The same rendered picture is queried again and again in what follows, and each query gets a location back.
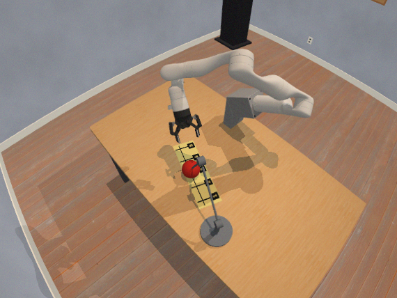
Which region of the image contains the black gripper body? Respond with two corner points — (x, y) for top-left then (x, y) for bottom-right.
(173, 108), (193, 129)

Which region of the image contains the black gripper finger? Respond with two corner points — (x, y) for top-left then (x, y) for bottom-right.
(186, 114), (202, 137)
(169, 122), (184, 143)

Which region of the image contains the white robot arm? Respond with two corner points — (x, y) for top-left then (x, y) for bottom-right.
(160, 49), (314, 118)

